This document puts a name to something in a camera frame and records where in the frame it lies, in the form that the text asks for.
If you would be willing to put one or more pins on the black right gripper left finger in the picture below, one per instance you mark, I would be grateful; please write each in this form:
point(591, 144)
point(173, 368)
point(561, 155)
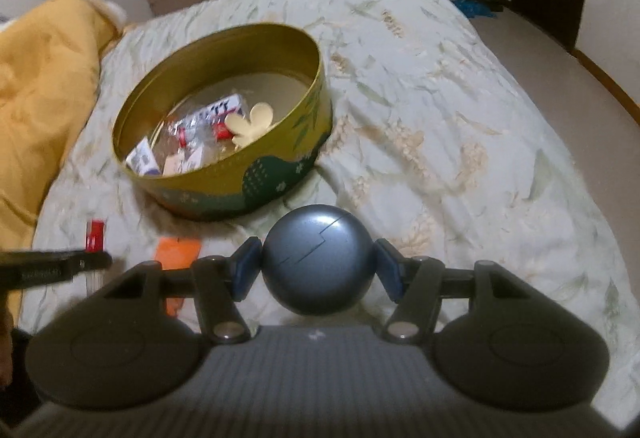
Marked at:
point(217, 284)

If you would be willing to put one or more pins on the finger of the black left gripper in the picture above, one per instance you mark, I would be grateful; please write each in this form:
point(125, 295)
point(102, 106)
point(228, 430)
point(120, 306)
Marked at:
point(21, 270)

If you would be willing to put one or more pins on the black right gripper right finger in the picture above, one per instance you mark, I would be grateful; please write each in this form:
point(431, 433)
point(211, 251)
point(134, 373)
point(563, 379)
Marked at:
point(417, 286)

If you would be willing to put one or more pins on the orange piece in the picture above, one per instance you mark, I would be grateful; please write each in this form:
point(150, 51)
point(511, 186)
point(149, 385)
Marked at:
point(177, 253)

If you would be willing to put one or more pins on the dark grey round case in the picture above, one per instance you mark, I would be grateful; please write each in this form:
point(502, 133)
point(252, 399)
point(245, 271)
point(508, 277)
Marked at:
point(318, 260)

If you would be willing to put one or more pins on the pink white tissue pack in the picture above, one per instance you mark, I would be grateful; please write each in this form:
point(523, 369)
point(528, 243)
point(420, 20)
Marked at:
point(184, 161)

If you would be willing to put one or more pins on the small red white item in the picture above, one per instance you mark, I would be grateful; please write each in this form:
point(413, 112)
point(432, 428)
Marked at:
point(94, 240)

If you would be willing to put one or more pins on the white purple small tube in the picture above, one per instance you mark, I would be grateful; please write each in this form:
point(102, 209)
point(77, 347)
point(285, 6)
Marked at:
point(141, 159)

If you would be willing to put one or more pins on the floral light green bedspread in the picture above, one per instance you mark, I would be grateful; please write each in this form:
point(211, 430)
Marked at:
point(435, 147)

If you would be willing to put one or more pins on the clear crinkled plastic bag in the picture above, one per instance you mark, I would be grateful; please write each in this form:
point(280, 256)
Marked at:
point(173, 136)

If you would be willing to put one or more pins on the cream flower-shaped piece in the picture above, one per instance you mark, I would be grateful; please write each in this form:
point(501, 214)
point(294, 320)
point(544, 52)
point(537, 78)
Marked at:
point(246, 130)

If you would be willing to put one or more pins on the round gold green tin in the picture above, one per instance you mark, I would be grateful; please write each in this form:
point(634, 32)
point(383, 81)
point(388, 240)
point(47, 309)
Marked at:
point(266, 62)

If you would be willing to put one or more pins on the yellow quilted blanket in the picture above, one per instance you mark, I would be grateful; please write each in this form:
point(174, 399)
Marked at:
point(50, 71)

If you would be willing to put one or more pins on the blue cloth on floor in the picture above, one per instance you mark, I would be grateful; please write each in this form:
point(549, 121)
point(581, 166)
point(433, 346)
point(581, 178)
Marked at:
point(474, 9)

